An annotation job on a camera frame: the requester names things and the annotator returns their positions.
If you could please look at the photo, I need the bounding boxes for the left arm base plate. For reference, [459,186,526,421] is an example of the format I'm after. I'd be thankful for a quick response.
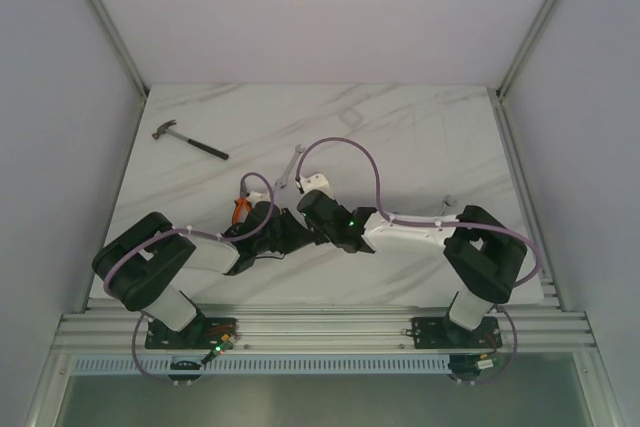
[145,316,237,350]

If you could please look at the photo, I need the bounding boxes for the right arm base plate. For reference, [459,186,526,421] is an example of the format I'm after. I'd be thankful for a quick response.
[405,316,503,350]

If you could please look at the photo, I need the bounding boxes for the silver wrench right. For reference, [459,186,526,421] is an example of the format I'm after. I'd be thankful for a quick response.
[439,195,456,216]

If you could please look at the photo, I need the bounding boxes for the silver wrench centre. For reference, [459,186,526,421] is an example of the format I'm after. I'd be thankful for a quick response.
[274,144,306,189]

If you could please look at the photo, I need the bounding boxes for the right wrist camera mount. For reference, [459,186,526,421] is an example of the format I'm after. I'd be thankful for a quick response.
[296,173,333,197]

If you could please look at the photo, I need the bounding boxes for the black handled hammer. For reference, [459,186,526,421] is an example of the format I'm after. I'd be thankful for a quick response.
[152,120,230,161]

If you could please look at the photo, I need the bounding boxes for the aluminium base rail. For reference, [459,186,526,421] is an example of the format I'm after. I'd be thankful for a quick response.
[52,301,596,375]

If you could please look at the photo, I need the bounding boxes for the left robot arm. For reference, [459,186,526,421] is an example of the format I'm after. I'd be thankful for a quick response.
[92,201,314,349]

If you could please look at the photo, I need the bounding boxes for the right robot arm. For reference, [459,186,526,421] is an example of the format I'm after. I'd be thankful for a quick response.
[297,190,527,346]

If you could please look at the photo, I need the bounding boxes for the orange handled pliers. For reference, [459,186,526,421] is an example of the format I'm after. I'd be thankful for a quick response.
[232,186,252,225]

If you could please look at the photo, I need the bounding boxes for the silver wrench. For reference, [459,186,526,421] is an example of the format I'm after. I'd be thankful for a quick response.
[439,195,456,216]
[274,144,306,189]

